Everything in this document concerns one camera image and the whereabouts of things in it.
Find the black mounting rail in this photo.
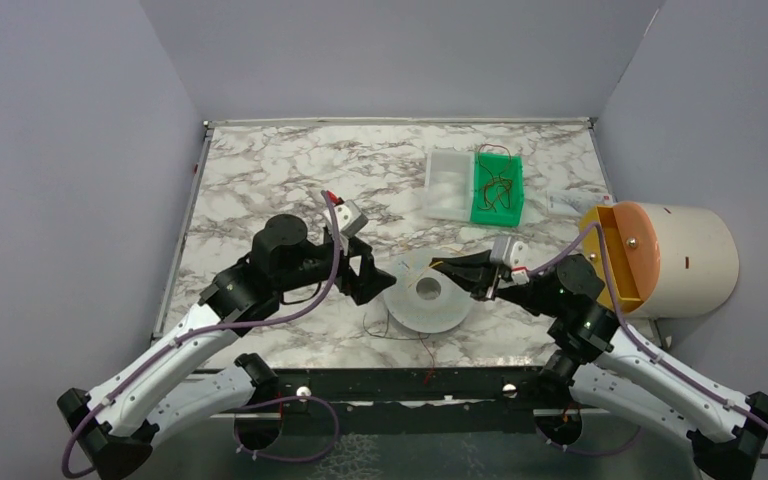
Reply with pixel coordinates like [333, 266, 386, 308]
[138, 360, 604, 439]

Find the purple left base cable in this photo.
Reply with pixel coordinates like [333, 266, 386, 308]
[234, 394, 344, 465]

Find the thin black wire on table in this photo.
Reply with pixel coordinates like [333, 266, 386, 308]
[362, 311, 425, 342]

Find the white translucent plastic bin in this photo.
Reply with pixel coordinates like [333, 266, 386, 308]
[422, 149, 476, 222]

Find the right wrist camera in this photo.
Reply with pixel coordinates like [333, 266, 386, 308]
[489, 235, 528, 272]

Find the white perforated filament spool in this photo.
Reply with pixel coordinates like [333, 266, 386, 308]
[382, 248, 474, 334]

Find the thin red wire on table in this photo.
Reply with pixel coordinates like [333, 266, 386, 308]
[418, 334, 438, 386]

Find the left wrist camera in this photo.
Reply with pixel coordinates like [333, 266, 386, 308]
[335, 200, 369, 239]

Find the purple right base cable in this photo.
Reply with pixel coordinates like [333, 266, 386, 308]
[534, 404, 644, 459]

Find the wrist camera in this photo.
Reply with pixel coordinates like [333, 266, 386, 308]
[489, 235, 528, 272]
[335, 200, 369, 239]

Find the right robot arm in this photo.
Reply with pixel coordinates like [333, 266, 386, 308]
[430, 247, 768, 479]

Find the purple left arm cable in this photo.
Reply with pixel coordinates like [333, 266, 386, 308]
[60, 190, 346, 480]

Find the white paper label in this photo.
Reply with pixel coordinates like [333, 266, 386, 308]
[546, 190, 615, 217]

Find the green plastic bin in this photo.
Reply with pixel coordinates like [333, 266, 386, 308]
[469, 152, 525, 227]

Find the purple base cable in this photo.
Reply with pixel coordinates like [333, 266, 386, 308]
[534, 404, 644, 459]
[234, 394, 344, 465]

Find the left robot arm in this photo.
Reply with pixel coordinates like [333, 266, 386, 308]
[57, 203, 395, 479]

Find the white and orange cylinder container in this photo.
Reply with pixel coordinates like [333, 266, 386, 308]
[579, 201, 739, 320]

